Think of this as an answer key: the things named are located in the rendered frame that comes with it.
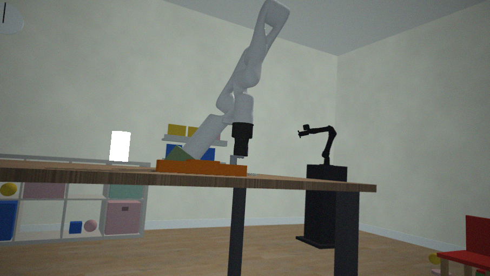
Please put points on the orange bins with labels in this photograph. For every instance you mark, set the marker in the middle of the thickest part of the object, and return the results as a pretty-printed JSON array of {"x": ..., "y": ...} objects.
[{"x": 192, "y": 166}]

